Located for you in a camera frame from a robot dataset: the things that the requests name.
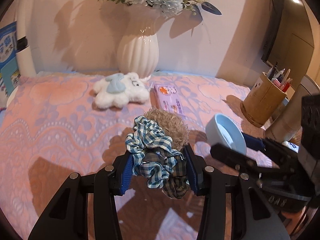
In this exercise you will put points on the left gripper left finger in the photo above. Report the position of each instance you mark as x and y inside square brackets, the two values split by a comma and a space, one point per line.
[65, 216]

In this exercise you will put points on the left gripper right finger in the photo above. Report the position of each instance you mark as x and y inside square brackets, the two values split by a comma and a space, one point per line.
[252, 216]

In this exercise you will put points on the light blue round bowl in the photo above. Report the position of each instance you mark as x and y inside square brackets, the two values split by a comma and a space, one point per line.
[221, 129]

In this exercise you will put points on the plaid scrunchie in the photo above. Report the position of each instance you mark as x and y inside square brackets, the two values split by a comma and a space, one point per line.
[154, 158]

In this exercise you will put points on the brown fuzzy scrunchie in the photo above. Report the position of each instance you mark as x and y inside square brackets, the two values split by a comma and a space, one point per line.
[172, 125]

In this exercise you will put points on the purple tissue pack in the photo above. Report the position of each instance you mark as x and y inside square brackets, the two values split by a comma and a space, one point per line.
[167, 99]

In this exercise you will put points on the white tissue pack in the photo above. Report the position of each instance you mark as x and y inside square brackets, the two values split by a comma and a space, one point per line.
[291, 146]

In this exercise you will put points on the beige cylinder speaker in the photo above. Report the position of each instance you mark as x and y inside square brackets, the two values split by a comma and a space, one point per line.
[288, 123]

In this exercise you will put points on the wooden pen holder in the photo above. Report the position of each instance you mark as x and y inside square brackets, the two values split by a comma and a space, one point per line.
[262, 101]

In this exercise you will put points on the pens in holder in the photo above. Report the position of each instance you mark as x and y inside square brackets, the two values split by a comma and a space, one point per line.
[280, 78]

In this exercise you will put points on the white cloud plush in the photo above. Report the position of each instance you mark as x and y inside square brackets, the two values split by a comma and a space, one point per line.
[117, 90]

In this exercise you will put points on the blue study book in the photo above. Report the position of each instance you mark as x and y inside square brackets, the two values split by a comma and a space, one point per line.
[10, 73]

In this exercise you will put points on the white ribbed vase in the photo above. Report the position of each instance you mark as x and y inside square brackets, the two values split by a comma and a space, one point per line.
[138, 49]

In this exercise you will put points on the white lamp pole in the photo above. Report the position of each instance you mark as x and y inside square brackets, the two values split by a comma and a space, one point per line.
[23, 54]

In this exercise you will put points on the black wall television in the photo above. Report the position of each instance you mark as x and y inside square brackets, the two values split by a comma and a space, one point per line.
[276, 10]

